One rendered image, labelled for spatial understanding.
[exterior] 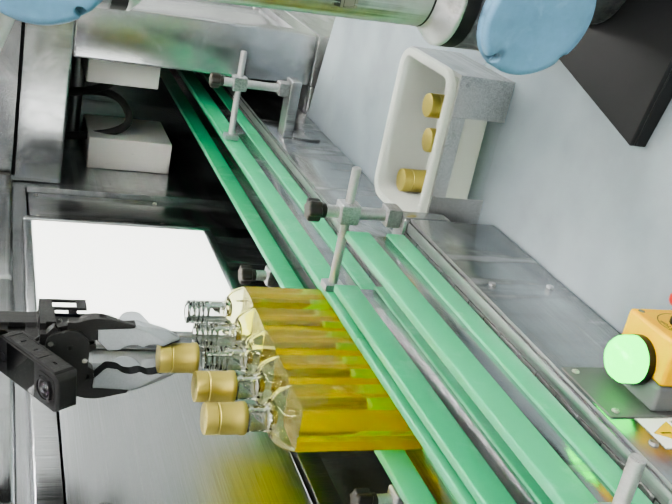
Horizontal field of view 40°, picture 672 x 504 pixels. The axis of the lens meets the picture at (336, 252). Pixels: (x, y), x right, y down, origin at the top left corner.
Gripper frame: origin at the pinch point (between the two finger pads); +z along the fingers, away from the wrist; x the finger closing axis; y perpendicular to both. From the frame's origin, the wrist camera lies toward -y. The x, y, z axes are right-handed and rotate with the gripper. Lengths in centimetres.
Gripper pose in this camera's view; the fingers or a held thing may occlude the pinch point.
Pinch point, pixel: (166, 357)
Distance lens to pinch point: 107.8
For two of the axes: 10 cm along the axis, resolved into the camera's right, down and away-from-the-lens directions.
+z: 9.3, 0.5, 3.6
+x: -1.8, 9.2, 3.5
